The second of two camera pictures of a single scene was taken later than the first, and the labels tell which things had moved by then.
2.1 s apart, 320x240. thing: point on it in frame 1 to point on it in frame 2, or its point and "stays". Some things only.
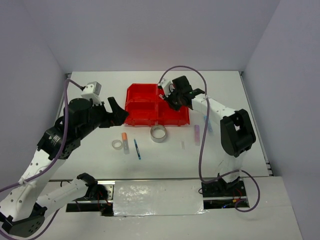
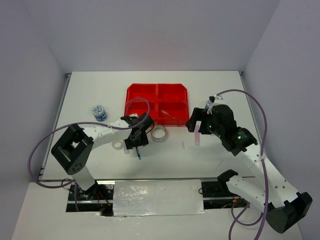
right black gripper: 176,107 to 198,114
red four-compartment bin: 145,106 stays
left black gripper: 117,118 to 143,141
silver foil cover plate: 158,197 stays
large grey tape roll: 156,139 stays
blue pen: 137,151 stays
